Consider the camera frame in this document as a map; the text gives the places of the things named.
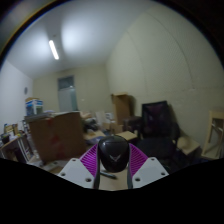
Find blue and white box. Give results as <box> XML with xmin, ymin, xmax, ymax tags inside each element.
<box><xmin>25</xmin><ymin>97</ymin><xmax>45</xmax><ymax>117</ymax></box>

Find cluttered shelf unit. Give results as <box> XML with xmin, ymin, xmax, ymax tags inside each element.
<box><xmin>0</xmin><ymin>123</ymin><xmax>35</xmax><ymax>163</ymax></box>

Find black office chair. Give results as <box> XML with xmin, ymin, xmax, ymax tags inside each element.
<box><xmin>135</xmin><ymin>100</ymin><xmax>182</xmax><ymax>165</ymax></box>

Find wooden seat stool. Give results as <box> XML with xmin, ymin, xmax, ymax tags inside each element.
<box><xmin>176</xmin><ymin>134</ymin><xmax>201</xmax><ymax>156</ymax></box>

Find ceiling tube light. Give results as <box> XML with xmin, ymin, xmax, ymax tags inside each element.
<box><xmin>48</xmin><ymin>39</ymin><xmax>61</xmax><ymax>61</ymax></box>

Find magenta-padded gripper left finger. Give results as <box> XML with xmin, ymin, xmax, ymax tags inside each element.
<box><xmin>57</xmin><ymin>143</ymin><xmax>101</xmax><ymax>191</ymax></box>

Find tall open cardboard box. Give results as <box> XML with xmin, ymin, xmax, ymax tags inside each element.
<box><xmin>110</xmin><ymin>93</ymin><xmax>133</xmax><ymax>126</ymax></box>

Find large brown cardboard box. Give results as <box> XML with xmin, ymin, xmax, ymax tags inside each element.
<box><xmin>27</xmin><ymin>111</ymin><xmax>88</xmax><ymax>165</ymax></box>

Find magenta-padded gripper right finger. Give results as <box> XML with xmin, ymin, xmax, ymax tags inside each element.
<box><xmin>126</xmin><ymin>143</ymin><xmax>170</xmax><ymax>191</ymax></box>

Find small wooden side table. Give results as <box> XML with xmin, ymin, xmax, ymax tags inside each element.
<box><xmin>116</xmin><ymin>130</ymin><xmax>139</xmax><ymax>143</ymax></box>

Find black computer mouse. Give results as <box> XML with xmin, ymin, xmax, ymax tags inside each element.
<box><xmin>97</xmin><ymin>134</ymin><xmax>131</xmax><ymax>174</ymax></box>

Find light wooden chair frame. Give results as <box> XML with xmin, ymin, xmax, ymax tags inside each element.
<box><xmin>201</xmin><ymin>109</ymin><xmax>224</xmax><ymax>161</ymax></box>

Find grey door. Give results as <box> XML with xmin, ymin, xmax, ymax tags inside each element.
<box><xmin>57</xmin><ymin>75</ymin><xmax>79</xmax><ymax>113</ymax></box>

